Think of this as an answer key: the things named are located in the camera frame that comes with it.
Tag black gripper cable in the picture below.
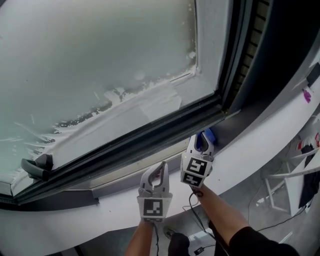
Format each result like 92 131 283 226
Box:
188 191 216 240

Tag person's left forearm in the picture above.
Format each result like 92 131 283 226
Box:
123 219 155 256

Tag person's black trousers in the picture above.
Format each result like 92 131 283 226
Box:
166 231 191 256

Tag dark window frame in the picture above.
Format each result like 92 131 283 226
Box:
0 0 320 213

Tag person's right forearm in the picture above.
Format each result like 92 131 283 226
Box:
196 183 252 248

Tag blue cleaning cloth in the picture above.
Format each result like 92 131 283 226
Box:
195 127 218 152

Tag black window handle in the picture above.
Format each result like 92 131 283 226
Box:
20 153 54 183

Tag red and white hanging holder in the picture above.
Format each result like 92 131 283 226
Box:
296 131 320 152

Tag small purple rag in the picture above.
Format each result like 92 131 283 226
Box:
301 88 313 104

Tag white metal rack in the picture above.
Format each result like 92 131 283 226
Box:
261 146 320 217

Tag black floor cable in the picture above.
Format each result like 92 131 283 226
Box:
256 204 309 233

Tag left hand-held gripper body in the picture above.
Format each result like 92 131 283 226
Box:
136 187 174 224

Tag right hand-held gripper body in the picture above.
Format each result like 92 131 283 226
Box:
179 147 215 188

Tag person's black shirt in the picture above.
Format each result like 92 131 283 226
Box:
207 219 301 256

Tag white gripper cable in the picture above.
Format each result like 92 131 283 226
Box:
181 199 201 214

